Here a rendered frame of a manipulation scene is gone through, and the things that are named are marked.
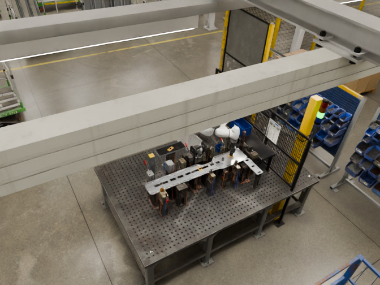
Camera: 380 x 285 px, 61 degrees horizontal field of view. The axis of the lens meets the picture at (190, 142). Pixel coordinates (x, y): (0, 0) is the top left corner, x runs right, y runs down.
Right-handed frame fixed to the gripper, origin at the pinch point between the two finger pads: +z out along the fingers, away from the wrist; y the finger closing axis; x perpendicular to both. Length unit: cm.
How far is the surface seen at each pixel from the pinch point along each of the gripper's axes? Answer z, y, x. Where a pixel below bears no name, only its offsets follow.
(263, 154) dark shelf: 3.4, 17.1, 39.1
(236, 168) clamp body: 3.7, 22.8, -8.1
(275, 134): -21, 15, 54
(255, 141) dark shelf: 3.3, -8.3, 46.8
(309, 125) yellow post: -60, 53, 60
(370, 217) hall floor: 106, 121, 186
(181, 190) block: 5, 21, -84
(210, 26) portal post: 95, -592, 368
